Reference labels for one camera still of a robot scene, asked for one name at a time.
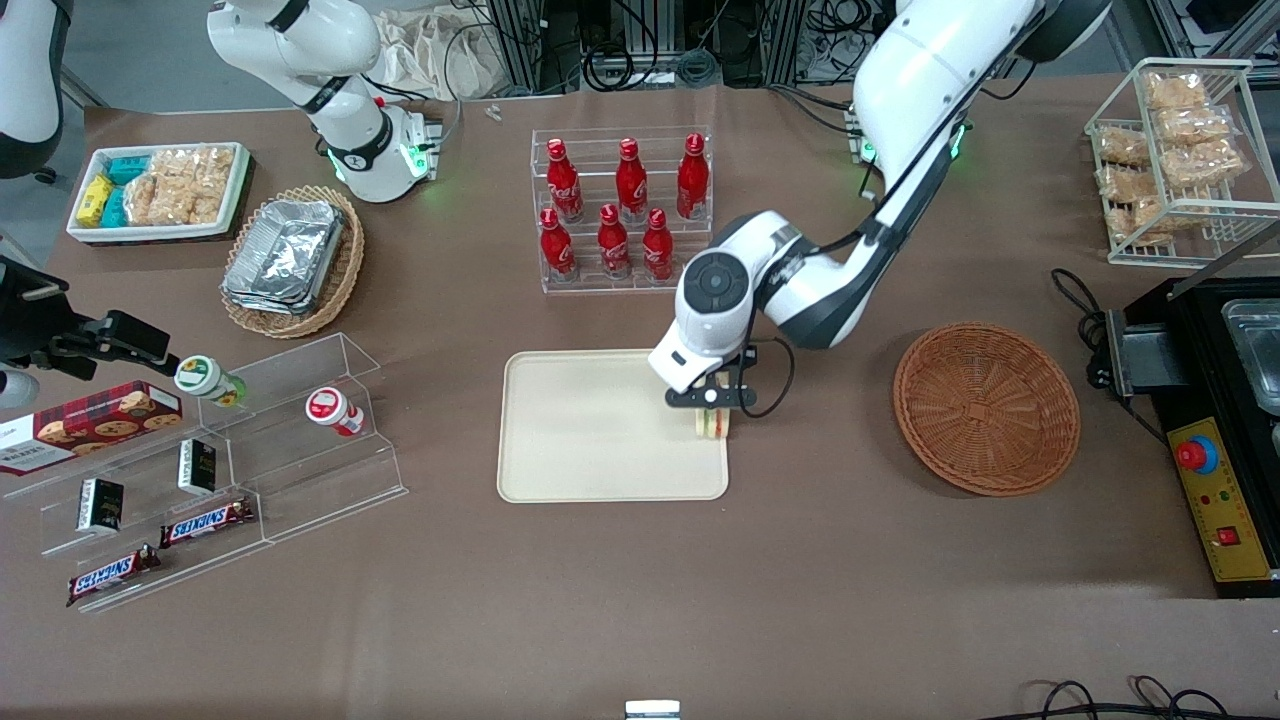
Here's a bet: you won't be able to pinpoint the silver foil container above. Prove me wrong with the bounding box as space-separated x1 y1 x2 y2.
221 260 336 317
228 199 345 301

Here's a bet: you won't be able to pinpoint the black appliance power cable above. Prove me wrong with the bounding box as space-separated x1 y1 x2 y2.
1049 267 1169 447

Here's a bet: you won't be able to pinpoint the steel appliance pan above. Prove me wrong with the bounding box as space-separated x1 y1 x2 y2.
1221 297 1280 417

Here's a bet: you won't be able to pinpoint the yellow snack packet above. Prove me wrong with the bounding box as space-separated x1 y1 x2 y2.
77 175 115 227

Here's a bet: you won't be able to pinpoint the white wire rack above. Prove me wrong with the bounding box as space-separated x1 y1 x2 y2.
1084 57 1280 269

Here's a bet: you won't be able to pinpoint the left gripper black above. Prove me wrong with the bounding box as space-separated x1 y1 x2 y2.
664 344 759 442

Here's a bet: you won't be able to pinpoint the small black white box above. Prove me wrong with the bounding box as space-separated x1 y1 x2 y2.
178 439 219 497
77 478 126 535

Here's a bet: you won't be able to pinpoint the white rectangular snack bin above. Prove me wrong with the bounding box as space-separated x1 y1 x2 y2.
66 141 252 245

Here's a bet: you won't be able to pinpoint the Snickers chocolate bar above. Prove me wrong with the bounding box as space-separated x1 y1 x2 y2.
66 545 163 609
160 498 257 550

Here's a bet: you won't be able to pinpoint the red tartan cookie box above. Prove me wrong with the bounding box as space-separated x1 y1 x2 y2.
0 380 185 478

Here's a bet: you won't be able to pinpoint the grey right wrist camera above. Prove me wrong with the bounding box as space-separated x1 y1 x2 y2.
0 368 42 412

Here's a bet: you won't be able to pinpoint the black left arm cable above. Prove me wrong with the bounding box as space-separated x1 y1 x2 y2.
744 55 1013 420

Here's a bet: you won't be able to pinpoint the red lidded cup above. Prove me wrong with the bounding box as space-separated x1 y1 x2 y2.
305 387 367 439

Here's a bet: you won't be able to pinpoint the green sunflower lidded cup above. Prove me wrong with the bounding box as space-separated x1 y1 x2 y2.
174 355 247 409

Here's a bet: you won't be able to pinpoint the cream plastic tray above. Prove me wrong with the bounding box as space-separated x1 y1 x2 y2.
497 349 731 503

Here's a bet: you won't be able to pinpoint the red emergency stop button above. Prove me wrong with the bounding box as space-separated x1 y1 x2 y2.
1176 434 1221 476

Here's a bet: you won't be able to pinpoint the black background cable bundle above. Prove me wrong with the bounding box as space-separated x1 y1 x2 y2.
795 0 906 83
580 0 723 93

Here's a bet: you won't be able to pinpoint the clear fried snack bag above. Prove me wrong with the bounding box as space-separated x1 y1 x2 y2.
1143 70 1211 113
1096 125 1153 169
1155 105 1233 147
1098 163 1161 205
1160 138 1251 191
1108 196 1191 247

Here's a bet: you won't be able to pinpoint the wicker basket with foil containers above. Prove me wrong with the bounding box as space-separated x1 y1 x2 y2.
219 185 366 340

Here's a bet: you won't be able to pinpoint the empty brown wicker basket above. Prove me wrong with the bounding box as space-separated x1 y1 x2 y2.
892 321 1082 499

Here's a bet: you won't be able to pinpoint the black floor cables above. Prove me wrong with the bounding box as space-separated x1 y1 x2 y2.
985 675 1236 720

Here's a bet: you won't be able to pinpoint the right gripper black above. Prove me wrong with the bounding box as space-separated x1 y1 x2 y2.
0 255 182 381

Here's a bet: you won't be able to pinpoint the black countertop appliance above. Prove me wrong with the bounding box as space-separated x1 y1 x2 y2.
1104 274 1280 601

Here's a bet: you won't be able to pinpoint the white plastic bag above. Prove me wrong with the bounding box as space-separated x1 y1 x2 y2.
370 6 503 102

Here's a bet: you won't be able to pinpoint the clear acrylic tiered shelf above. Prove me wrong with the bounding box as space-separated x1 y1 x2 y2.
0 332 409 615

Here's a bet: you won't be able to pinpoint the yellow control panel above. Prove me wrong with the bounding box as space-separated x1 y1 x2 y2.
1166 416 1278 584

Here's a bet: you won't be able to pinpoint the clear acrylic bottle rack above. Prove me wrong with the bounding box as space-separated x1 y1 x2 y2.
529 126 714 295

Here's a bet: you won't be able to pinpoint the red cola bottle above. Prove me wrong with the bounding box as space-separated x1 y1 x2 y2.
597 203 633 281
676 132 711 222
545 137 586 224
641 207 676 283
614 137 650 224
539 207 577 282

